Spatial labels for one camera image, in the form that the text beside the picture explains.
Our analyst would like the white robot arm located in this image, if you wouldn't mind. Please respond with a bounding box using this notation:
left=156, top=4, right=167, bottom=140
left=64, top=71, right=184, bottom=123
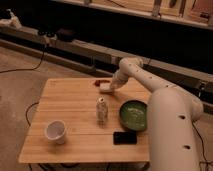
left=100, top=58, right=204, bottom=171

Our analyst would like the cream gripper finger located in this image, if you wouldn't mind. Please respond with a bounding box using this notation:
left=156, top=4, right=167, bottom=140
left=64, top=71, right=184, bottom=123
left=101, top=79, right=112, bottom=83
left=110, top=84, right=118, bottom=91

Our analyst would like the small white ceramic bottle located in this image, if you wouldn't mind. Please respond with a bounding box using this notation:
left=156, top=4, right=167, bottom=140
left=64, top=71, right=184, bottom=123
left=96, top=97, right=108, bottom=126

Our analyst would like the white sponge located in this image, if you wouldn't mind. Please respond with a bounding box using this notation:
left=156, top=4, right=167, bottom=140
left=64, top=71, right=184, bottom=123
left=99, top=83, right=112, bottom=93

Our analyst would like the black power adapter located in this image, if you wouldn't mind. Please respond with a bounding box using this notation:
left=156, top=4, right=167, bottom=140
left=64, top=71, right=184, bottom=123
left=56, top=29, right=75, bottom=42

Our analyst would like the white ceramic cup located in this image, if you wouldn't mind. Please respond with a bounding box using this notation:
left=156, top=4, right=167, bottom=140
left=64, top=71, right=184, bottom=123
left=44, top=120, right=66, bottom=144

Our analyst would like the red brown sausage toy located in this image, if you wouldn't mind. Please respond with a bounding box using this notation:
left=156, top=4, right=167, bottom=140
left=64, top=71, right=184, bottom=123
left=94, top=80, right=101, bottom=87

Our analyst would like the black smartphone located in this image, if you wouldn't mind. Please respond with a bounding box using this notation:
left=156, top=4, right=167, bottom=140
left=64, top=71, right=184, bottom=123
left=113, top=132, right=137, bottom=145

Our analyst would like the black cable right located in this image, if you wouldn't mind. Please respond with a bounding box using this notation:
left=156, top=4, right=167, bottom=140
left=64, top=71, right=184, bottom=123
left=192, top=121, right=213, bottom=171

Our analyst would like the green ceramic bowl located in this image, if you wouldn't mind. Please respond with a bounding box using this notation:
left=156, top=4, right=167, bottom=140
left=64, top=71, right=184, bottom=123
left=119, top=100, right=147, bottom=131

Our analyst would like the white object on ledge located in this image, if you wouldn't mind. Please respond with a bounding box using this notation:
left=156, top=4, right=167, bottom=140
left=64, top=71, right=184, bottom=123
left=0, top=9, right=22, bottom=29

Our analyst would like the wooden table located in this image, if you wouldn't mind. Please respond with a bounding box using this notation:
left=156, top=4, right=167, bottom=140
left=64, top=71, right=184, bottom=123
left=19, top=78, right=150, bottom=163

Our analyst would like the black floor cable left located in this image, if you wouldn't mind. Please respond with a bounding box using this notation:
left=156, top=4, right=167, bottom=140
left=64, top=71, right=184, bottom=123
left=0, top=46, right=46, bottom=75

